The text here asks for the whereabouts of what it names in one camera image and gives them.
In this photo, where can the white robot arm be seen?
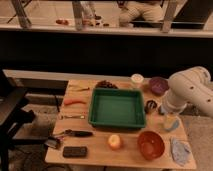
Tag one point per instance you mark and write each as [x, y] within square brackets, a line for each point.
[190, 85]

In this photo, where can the yellow apple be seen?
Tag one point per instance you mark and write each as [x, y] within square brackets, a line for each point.
[115, 142]

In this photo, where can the white cup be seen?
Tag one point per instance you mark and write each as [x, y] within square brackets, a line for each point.
[136, 80]

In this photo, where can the dark grape bunch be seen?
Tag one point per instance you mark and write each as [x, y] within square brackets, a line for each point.
[105, 84]

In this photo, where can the orange carrot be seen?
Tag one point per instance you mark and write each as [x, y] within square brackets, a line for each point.
[72, 102]

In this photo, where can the purple bowl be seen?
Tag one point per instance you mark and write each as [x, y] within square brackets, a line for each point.
[158, 85]

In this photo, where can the black chair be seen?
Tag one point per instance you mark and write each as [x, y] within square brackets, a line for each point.
[12, 117]

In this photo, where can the small metal clip object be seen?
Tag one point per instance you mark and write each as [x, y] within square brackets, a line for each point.
[53, 142]

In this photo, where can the black handled tool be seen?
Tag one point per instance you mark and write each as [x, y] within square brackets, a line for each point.
[73, 133]

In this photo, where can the person in beige clothes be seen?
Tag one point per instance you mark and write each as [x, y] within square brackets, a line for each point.
[148, 10]

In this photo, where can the orange red bowl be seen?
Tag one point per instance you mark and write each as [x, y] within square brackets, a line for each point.
[150, 145]

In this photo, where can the yellow green utensil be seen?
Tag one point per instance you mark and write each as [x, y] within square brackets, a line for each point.
[78, 88]

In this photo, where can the blue grey cloth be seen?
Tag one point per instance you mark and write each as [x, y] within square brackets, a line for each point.
[180, 152]

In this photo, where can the green plastic tray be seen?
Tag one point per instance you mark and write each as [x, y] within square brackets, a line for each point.
[118, 108]

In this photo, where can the red object on far floor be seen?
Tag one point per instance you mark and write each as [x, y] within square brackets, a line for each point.
[62, 22]

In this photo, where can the blue sponge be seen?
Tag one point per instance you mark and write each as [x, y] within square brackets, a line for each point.
[170, 123]

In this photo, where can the black rectangular block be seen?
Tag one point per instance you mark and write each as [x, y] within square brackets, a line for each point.
[70, 151]

